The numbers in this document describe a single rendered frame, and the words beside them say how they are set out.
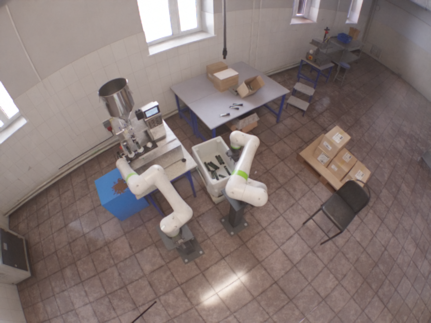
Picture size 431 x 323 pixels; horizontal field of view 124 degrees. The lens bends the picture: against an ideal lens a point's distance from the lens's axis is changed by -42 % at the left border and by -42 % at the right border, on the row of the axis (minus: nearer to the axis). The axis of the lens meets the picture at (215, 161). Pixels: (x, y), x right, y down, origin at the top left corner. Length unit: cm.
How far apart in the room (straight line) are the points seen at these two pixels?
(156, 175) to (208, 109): 171
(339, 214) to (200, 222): 179
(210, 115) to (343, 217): 217
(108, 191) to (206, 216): 134
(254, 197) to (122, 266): 218
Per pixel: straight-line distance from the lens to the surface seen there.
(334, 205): 251
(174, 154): 218
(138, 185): 141
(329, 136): 311
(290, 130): 388
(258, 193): 125
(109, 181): 271
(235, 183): 127
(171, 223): 156
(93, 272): 317
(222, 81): 313
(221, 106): 294
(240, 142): 152
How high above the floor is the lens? 261
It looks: 55 degrees down
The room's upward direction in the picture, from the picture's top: 3 degrees counter-clockwise
